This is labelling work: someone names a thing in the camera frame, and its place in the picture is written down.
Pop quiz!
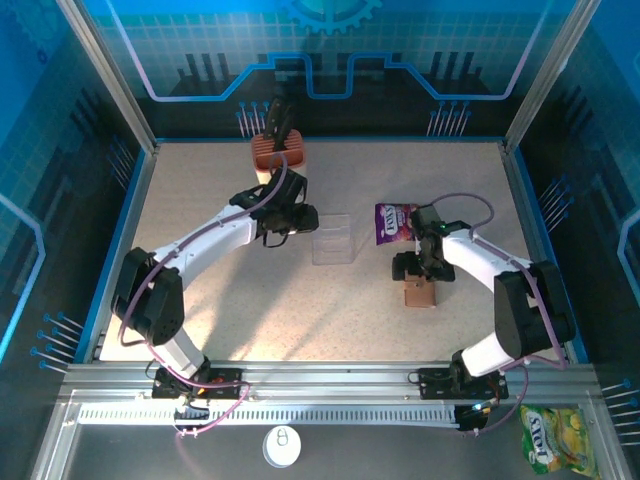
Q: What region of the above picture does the aluminium cross rail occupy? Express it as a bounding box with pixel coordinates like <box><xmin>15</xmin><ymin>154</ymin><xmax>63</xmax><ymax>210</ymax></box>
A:
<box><xmin>62</xmin><ymin>360</ymin><xmax>601</xmax><ymax>405</ymax></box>

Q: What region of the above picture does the black handled knife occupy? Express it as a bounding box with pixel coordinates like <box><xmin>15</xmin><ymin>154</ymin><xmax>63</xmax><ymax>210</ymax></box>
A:
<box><xmin>273</xmin><ymin>113</ymin><xmax>297</xmax><ymax>152</ymax></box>
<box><xmin>263</xmin><ymin>97</ymin><xmax>285</xmax><ymax>141</ymax></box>

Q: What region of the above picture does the purple candy bag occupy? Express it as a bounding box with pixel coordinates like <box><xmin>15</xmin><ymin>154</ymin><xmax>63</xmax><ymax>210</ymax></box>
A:
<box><xmin>374</xmin><ymin>202</ymin><xmax>422</xmax><ymax>247</ymax></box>

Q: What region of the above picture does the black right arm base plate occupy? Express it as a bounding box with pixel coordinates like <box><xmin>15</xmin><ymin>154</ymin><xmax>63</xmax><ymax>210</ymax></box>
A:
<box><xmin>417</xmin><ymin>367</ymin><xmax>510</xmax><ymax>401</ymax></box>

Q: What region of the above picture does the black electronics module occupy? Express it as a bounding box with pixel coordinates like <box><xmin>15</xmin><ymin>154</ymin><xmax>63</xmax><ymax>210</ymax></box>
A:
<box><xmin>455</xmin><ymin>399</ymin><xmax>497</xmax><ymax>434</ymax></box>

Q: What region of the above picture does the yellow green candy bag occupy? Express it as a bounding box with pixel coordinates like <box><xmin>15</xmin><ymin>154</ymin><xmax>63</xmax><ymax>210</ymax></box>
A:
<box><xmin>517</xmin><ymin>403</ymin><xmax>601</xmax><ymax>479</ymax></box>

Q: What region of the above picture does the beige terracotta knife block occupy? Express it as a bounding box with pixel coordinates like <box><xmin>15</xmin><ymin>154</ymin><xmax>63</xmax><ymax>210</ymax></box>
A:
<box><xmin>249</xmin><ymin>128</ymin><xmax>309</xmax><ymax>189</ymax></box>

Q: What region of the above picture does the white slotted cable duct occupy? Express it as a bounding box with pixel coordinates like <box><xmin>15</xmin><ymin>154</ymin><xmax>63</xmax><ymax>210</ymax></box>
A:
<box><xmin>77</xmin><ymin>405</ymin><xmax>459</xmax><ymax>427</ymax></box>

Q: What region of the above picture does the aluminium table side rail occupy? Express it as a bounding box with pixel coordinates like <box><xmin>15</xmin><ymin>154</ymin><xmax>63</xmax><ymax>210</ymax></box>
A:
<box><xmin>501</xmin><ymin>141</ymin><xmax>590</xmax><ymax>364</ymax></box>
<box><xmin>74</xmin><ymin>141</ymin><xmax>162</xmax><ymax>364</ymax></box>

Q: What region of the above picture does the clear acrylic card stand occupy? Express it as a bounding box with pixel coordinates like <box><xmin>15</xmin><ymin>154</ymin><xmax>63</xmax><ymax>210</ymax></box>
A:
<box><xmin>311</xmin><ymin>213</ymin><xmax>357</xmax><ymax>266</ymax></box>

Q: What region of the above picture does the brown leather card holder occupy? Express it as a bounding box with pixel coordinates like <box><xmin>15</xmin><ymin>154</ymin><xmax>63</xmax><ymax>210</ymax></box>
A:
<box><xmin>403</xmin><ymin>277</ymin><xmax>438</xmax><ymax>308</ymax></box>

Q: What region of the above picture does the white round can lid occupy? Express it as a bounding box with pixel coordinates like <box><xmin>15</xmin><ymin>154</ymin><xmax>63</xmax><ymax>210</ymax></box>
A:
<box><xmin>262</xmin><ymin>425</ymin><xmax>303</xmax><ymax>469</ymax></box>

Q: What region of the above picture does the aluminium frame post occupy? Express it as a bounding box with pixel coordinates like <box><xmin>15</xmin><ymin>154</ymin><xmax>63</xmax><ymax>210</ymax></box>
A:
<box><xmin>55</xmin><ymin>0</ymin><xmax>160</xmax><ymax>154</ymax></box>
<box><xmin>503</xmin><ymin>0</ymin><xmax>604</xmax><ymax>151</ymax></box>

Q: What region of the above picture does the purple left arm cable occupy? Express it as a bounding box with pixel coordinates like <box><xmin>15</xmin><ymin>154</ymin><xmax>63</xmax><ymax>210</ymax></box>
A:
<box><xmin>117</xmin><ymin>151</ymin><xmax>290</xmax><ymax>480</ymax></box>

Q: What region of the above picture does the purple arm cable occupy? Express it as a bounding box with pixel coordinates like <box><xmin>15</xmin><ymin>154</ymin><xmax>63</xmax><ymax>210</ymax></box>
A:
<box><xmin>117</xmin><ymin>151</ymin><xmax>290</xmax><ymax>480</ymax></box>
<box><xmin>427</xmin><ymin>192</ymin><xmax>571</xmax><ymax>437</ymax></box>

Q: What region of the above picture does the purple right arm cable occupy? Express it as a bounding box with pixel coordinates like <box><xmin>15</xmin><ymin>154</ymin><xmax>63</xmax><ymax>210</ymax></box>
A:
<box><xmin>427</xmin><ymin>192</ymin><xmax>571</xmax><ymax>437</ymax></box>

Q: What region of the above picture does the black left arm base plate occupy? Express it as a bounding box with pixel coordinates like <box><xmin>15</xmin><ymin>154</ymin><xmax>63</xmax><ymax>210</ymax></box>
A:
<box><xmin>151</xmin><ymin>366</ymin><xmax>245</xmax><ymax>401</ymax></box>

